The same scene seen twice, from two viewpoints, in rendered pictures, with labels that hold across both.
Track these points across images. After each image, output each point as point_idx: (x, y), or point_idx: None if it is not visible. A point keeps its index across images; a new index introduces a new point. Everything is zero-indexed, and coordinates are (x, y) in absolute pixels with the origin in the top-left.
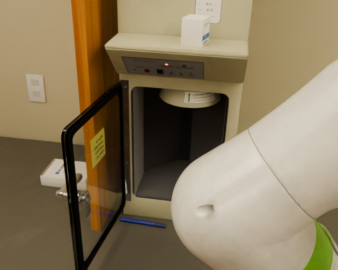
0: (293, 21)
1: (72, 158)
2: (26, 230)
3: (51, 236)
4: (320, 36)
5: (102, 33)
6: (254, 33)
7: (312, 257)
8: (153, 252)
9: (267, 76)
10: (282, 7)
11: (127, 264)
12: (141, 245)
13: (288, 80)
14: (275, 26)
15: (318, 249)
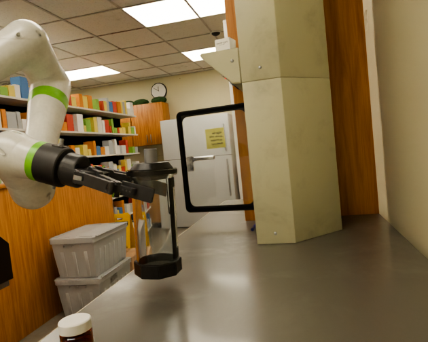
0: (422, 14)
1: (179, 129)
2: (244, 212)
3: (238, 215)
4: None
5: None
6: (409, 49)
7: (28, 94)
8: (222, 231)
9: (421, 106)
10: (415, 1)
11: (210, 229)
12: (230, 229)
13: None
14: (416, 30)
15: (30, 93)
